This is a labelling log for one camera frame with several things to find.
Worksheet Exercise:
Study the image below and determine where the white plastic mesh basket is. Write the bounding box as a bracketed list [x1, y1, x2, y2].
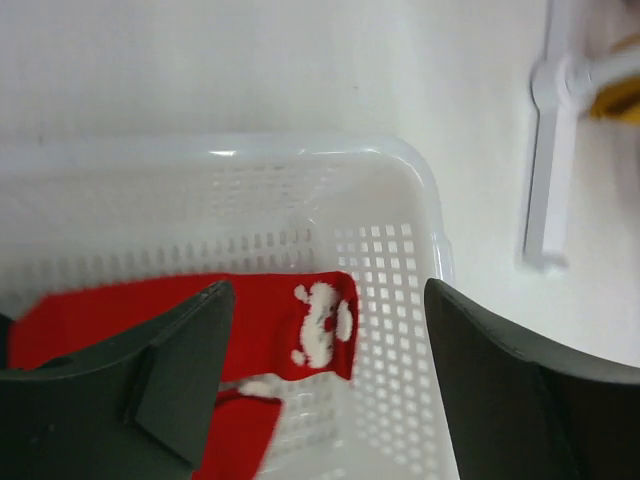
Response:
[1, 134, 457, 479]

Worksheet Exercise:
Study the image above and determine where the silver white clothes rack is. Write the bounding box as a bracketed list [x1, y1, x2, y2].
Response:
[522, 1, 639, 271]

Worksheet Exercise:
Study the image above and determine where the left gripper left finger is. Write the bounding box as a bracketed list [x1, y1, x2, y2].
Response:
[1, 281, 235, 479]

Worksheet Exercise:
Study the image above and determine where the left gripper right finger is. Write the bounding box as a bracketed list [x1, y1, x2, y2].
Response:
[424, 279, 639, 479]

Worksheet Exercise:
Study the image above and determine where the mustard yellow striped sock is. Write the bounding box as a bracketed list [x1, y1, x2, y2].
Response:
[587, 39, 640, 124]

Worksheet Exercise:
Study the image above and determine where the red santa sock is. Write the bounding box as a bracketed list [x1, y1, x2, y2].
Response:
[2, 272, 358, 479]

